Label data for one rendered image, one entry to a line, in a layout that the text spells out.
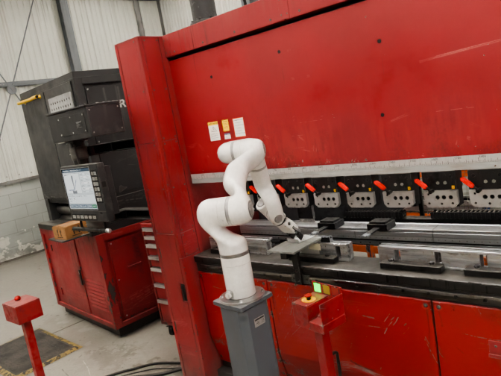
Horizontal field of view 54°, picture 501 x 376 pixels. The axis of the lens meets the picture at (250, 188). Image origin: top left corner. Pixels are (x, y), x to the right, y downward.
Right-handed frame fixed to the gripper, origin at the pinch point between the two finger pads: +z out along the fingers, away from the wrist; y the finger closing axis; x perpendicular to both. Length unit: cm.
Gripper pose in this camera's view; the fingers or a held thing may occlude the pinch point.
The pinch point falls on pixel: (296, 235)
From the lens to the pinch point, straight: 272.2
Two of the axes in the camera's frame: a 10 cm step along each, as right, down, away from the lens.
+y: -6.3, -0.1, 7.8
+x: -4.7, 8.0, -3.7
